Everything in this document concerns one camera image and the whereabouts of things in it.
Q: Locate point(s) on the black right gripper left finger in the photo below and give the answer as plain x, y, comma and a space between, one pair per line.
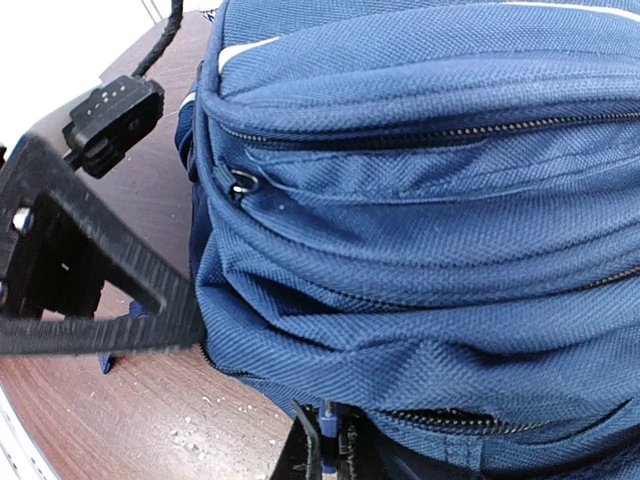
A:
301, 455

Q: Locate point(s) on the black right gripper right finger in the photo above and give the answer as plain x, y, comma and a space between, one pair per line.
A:
357, 455

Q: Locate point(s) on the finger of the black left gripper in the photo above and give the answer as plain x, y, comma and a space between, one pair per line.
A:
74, 278

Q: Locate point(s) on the navy blue student backpack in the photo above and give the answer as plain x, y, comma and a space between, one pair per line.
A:
425, 214

